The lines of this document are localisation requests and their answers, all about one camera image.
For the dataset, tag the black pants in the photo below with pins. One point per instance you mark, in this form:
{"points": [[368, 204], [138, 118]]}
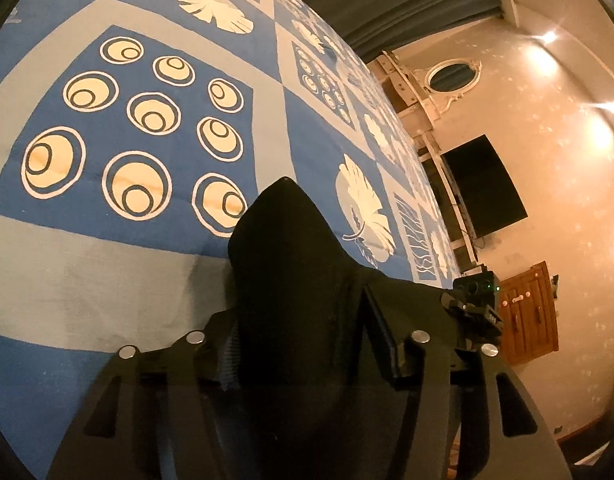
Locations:
{"points": [[287, 285]]}

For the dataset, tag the black wall television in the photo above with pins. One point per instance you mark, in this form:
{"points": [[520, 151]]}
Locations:
{"points": [[484, 185]]}

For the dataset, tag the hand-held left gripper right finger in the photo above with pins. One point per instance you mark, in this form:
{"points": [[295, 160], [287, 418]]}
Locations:
{"points": [[387, 340]]}

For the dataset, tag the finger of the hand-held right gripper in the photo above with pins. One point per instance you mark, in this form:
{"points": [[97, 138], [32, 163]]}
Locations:
{"points": [[453, 305]]}

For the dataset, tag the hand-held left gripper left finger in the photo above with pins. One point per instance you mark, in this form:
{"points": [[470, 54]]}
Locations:
{"points": [[226, 360]]}

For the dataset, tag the oval white-framed mirror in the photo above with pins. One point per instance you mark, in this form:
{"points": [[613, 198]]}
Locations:
{"points": [[452, 75]]}

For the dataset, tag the blue shell-print bedspread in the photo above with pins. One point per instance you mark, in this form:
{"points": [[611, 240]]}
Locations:
{"points": [[112, 260]]}

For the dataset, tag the wooden cabinet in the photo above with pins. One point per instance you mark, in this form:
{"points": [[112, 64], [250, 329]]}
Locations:
{"points": [[529, 315]]}

